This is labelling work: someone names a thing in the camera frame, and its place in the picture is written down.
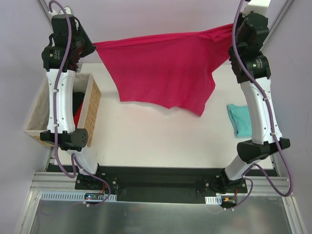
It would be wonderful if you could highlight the white cable duct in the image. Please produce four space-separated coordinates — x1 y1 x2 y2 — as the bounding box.
41 192 117 202
205 195 222 205

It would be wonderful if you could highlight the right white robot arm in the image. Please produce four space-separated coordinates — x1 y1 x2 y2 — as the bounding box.
219 0 291 192

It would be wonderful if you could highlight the aluminium rail frame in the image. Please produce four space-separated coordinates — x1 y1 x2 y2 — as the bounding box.
14 148 308 234

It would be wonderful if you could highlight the folded teal t shirt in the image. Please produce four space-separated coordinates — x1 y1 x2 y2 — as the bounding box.
227 104 252 138

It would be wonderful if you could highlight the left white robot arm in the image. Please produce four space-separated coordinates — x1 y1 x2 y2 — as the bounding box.
40 13 103 190

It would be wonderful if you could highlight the pink t shirt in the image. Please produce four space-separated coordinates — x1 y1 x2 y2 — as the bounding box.
95 24 233 116

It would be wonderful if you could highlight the aluminium post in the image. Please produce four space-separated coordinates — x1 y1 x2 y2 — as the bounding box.
36 0 51 18
263 0 295 48

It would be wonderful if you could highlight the black t shirt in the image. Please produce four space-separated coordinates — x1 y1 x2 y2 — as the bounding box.
73 92 85 116

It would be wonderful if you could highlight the right rear aluminium post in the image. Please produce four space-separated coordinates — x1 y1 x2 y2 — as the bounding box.
263 0 295 48

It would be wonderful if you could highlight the left white cable duct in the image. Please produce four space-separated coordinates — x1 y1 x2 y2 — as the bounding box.
41 192 117 202

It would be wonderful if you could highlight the left rear aluminium post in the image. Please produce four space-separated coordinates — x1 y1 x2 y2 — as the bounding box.
36 0 51 18

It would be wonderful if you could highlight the red t shirt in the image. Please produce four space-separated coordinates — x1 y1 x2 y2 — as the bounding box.
74 110 81 128

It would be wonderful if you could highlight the wicker laundry basket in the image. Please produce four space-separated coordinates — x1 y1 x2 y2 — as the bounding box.
24 73 101 147

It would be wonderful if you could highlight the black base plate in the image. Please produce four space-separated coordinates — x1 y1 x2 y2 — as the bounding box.
75 166 247 204

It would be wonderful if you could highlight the right white cable duct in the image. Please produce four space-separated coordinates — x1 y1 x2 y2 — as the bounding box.
205 195 222 205

